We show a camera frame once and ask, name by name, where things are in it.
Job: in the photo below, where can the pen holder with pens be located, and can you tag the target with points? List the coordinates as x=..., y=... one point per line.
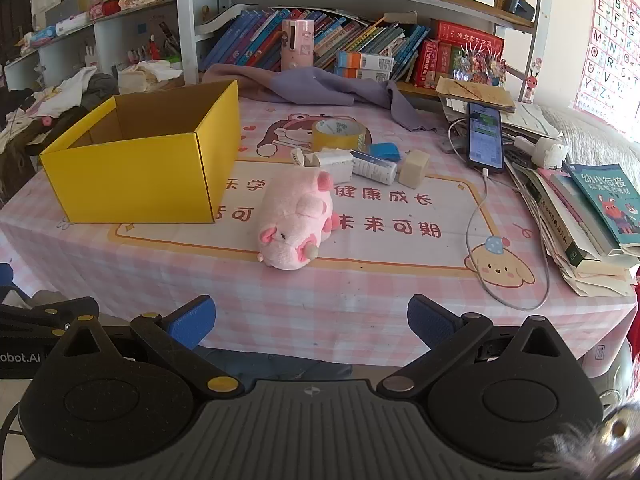
x=152, y=52

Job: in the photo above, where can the pile of clothes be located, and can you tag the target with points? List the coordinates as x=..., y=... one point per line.
x=50, y=110

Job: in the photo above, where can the red thick book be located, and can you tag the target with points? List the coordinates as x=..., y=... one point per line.
x=467, y=37

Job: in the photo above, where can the pink purple cloth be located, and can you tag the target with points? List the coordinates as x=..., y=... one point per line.
x=310, y=85

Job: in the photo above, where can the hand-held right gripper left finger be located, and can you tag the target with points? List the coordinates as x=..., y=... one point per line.
x=192, y=322

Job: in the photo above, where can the white spray bottle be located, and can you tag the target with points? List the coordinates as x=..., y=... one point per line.
x=372, y=165

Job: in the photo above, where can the pink cylindrical container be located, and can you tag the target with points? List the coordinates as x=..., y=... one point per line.
x=297, y=45

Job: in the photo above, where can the white quilt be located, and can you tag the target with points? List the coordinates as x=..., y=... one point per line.
x=595, y=130

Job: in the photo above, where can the blue sponge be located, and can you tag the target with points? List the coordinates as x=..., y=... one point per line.
x=385, y=151

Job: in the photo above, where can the cream canvas bag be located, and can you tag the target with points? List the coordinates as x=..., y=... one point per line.
x=145, y=75

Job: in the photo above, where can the white charger plug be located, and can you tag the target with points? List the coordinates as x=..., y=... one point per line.
x=547, y=155

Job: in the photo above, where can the red pink box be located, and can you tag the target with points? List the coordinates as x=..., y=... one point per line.
x=105, y=10

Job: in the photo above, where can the stack of books and papers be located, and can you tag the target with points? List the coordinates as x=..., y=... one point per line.
x=565, y=240

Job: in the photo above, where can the row of leaning books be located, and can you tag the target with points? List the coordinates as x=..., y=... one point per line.
x=250, y=35

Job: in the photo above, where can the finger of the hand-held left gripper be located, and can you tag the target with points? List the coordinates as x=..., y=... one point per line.
x=5, y=277
x=50, y=312

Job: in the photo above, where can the yellow tape roll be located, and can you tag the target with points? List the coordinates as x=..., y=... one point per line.
x=340, y=144

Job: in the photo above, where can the grey furry sleeve cuff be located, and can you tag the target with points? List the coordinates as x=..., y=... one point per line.
x=575, y=445

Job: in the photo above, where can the colourful sticker bundle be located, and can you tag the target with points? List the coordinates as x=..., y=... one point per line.
x=477, y=65

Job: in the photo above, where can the yellow cardboard box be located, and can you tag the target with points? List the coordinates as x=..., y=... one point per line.
x=125, y=180

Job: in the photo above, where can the grey curved side shelf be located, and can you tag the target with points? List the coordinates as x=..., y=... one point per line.
x=115, y=35

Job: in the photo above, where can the small white carton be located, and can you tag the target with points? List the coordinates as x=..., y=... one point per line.
x=332, y=162

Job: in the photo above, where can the white loose papers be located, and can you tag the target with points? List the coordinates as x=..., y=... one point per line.
x=532, y=120

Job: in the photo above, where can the beige rectangular block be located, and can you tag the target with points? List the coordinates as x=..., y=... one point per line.
x=412, y=170

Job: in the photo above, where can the alphabet wall poster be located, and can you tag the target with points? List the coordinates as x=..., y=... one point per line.
x=610, y=45

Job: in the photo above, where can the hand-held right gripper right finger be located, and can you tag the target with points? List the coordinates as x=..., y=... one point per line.
x=430, y=320

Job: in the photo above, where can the brown envelopes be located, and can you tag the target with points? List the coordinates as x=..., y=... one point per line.
x=475, y=92

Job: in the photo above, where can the orange blue small carton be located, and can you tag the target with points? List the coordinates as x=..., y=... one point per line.
x=365, y=60
x=360, y=75

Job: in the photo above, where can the white tissue pack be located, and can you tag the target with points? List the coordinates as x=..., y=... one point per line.
x=72, y=24

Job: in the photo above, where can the white bookshelf frame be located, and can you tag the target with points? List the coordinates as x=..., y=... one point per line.
x=185, y=20

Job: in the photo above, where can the dark smartphone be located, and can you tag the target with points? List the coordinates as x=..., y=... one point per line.
x=485, y=135

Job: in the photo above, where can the pink plush pig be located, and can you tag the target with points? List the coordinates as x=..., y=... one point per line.
x=295, y=220

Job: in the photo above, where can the teal children's book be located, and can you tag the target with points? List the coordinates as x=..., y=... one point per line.
x=605, y=205

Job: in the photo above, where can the blue tissue pack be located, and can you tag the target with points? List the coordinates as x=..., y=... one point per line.
x=44, y=35

